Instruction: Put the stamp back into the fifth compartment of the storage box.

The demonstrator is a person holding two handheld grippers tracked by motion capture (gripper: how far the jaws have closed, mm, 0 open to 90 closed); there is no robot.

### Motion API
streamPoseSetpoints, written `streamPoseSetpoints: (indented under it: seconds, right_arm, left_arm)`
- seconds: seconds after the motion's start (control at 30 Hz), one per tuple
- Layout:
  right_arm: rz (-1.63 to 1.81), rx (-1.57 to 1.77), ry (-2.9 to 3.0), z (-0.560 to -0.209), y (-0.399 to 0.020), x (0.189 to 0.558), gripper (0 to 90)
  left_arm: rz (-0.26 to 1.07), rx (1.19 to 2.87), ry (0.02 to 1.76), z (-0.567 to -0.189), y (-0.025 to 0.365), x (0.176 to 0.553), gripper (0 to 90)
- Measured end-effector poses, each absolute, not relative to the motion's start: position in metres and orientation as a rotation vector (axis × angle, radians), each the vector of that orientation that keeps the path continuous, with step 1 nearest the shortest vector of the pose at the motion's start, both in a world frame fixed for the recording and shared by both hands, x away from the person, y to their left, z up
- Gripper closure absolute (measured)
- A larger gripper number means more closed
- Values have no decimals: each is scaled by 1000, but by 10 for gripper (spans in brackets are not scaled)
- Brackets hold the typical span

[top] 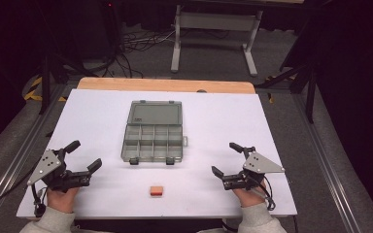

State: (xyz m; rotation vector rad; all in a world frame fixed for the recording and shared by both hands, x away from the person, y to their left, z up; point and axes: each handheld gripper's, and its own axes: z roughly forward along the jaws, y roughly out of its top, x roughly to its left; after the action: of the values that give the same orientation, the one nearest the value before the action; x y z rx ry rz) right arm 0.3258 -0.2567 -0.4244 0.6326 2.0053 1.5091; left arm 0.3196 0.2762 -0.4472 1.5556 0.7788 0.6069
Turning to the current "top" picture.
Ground bundle of black floor cables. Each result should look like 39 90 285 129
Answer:
86 0 176 81

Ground clear plastic compartment box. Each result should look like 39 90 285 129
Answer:
119 100 189 166

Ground person's right hand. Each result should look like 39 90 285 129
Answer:
232 180 268 209

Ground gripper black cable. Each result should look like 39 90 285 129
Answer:
30 183 49 218
251 173 277 212

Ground black tripod stand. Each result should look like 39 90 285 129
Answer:
255 42 319 124

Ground small orange block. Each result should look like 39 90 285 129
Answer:
149 185 164 197

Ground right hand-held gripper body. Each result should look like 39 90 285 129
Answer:
221 146 287 191

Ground black metal stand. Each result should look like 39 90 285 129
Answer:
38 54 88 116

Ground white table mat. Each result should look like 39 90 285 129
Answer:
16 88 298 219

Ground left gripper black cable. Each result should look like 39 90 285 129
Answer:
30 183 49 218

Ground person's left hand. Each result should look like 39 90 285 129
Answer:
46 186 80 215

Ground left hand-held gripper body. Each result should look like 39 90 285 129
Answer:
26 148 92 194

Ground grey metal desk frame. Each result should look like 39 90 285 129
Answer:
170 4 264 78

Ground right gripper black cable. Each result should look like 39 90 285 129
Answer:
251 173 277 212

